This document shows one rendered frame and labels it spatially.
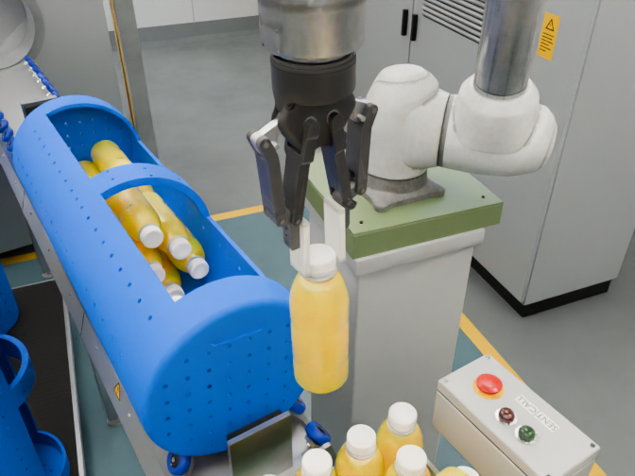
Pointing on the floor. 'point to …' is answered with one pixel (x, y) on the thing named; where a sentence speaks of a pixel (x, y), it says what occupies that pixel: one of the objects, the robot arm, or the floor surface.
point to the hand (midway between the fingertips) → (317, 237)
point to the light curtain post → (133, 71)
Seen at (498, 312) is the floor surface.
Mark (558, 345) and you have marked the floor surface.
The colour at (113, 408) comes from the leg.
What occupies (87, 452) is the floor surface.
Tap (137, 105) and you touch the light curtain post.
